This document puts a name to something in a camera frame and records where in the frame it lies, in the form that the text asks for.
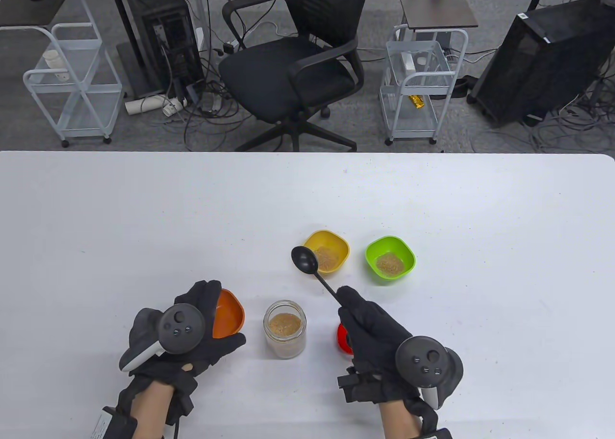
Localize person's left hand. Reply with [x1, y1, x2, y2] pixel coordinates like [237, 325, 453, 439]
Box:
[118, 280, 246, 426]

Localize person's right hand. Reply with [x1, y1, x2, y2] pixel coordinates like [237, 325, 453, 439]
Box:
[336, 285, 440, 433]

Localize red jar lid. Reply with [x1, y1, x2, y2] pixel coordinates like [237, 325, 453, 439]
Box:
[337, 323, 354, 356]

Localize orange plastic dish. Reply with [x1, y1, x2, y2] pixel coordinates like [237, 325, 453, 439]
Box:
[211, 289, 246, 340]

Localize brown sugar granules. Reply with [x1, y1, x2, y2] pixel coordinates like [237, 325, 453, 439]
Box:
[376, 253, 406, 276]
[267, 313, 305, 358]
[313, 247, 340, 271]

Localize clear glass jar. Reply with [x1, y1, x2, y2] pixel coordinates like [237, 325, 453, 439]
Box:
[263, 300, 307, 359]

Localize green plastic dish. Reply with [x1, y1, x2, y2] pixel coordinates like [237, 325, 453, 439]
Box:
[366, 236, 416, 282]

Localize yellow plastic dish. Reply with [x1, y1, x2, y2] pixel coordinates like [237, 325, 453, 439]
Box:
[303, 230, 350, 275]

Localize black long-handled spoon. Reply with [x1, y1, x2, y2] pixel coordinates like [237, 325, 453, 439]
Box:
[291, 246, 344, 308]

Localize person's right forearm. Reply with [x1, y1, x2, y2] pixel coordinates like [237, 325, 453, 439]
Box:
[380, 401, 426, 439]

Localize person's left forearm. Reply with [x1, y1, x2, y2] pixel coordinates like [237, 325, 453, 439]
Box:
[131, 381, 174, 439]

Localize black grey tracking controller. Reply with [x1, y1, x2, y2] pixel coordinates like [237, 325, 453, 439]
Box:
[395, 336, 465, 410]
[119, 304, 207, 373]

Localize white rolled tube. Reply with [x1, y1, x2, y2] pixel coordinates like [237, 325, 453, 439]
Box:
[125, 95, 167, 117]

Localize black office chair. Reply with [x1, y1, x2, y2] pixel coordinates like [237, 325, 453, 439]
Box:
[219, 0, 374, 152]

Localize black computer tower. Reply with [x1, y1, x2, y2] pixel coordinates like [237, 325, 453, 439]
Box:
[467, 0, 615, 126]
[107, 0, 206, 99]

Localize brown wooden side table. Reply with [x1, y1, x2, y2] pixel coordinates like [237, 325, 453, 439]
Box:
[395, 0, 479, 50]

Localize dark desk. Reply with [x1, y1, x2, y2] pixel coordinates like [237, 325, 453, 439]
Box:
[0, 0, 80, 29]

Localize tangle of floor cables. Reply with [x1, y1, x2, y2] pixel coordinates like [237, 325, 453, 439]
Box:
[471, 50, 615, 154]
[163, 0, 253, 152]

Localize white wire utility cart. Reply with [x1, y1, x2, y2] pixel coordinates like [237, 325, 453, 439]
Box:
[23, 0, 123, 148]
[380, 24, 469, 146]

